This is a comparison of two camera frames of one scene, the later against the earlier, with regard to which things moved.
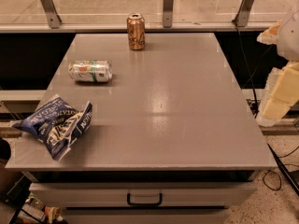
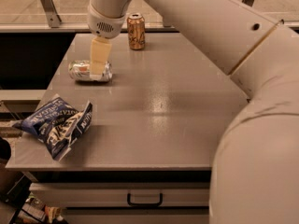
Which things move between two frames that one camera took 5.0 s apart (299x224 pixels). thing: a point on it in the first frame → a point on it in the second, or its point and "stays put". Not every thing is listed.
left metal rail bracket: (48, 3) stays put
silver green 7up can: (91, 71) stays put
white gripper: (290, 38) → (105, 26)
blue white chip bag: (58, 124) stays put
